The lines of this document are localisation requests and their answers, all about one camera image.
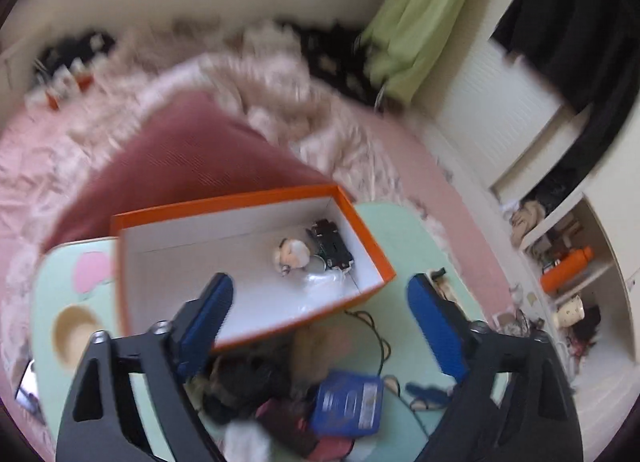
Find blue rectangular pack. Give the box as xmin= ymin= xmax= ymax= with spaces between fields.
xmin=309 ymin=370 xmax=385 ymax=439

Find black clothes pile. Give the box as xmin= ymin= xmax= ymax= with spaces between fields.
xmin=37 ymin=31 xmax=119 ymax=74

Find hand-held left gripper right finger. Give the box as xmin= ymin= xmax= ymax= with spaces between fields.
xmin=405 ymin=273 xmax=584 ymax=462

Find black electronic device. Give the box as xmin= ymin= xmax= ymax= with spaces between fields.
xmin=305 ymin=218 xmax=357 ymax=274

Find white wall shelf niche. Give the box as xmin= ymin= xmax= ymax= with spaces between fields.
xmin=519 ymin=191 xmax=640 ymax=359

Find orange bottle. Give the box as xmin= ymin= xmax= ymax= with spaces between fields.
xmin=539 ymin=245 xmax=596 ymax=294

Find green curtain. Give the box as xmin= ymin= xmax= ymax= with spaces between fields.
xmin=359 ymin=0 xmax=507 ymax=109

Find maroon patterned pouch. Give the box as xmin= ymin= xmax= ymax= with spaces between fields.
xmin=255 ymin=396 xmax=323 ymax=458

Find white plush toy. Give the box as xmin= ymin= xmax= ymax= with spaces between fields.
xmin=224 ymin=421 xmax=275 ymax=462

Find black hanging clothes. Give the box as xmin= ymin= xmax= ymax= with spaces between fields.
xmin=492 ymin=0 xmax=640 ymax=195

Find blue hair clip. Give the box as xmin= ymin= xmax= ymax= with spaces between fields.
xmin=404 ymin=381 xmax=452 ymax=411

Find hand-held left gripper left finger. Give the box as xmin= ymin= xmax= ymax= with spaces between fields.
xmin=56 ymin=271 xmax=235 ymax=462

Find fuzzy brown plush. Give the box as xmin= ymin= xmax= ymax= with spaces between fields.
xmin=292 ymin=324 xmax=352 ymax=384

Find thin green cable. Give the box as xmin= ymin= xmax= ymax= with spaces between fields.
xmin=344 ymin=311 xmax=402 ymax=395

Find orange tissue box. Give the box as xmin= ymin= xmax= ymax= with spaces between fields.
xmin=44 ymin=69 xmax=94 ymax=109

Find mint green cartoon desktop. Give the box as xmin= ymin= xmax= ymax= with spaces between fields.
xmin=30 ymin=201 xmax=507 ymax=462

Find cream cloth bag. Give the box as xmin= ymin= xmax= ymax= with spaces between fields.
xmin=509 ymin=199 xmax=547 ymax=249

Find white cup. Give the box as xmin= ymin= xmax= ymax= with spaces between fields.
xmin=556 ymin=294 xmax=587 ymax=329

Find plush doll head keychain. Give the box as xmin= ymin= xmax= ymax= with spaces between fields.
xmin=272 ymin=237 xmax=312 ymax=279

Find fluffy pale pink blanket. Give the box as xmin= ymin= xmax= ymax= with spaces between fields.
xmin=65 ymin=24 xmax=451 ymax=253

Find maroon pillow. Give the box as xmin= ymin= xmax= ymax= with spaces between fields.
xmin=42 ymin=89 xmax=332 ymax=254

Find orange cardboard box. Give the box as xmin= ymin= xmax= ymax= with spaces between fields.
xmin=110 ymin=184 xmax=397 ymax=353

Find black spotted cloth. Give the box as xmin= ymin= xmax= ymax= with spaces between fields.
xmin=279 ymin=21 xmax=387 ymax=104

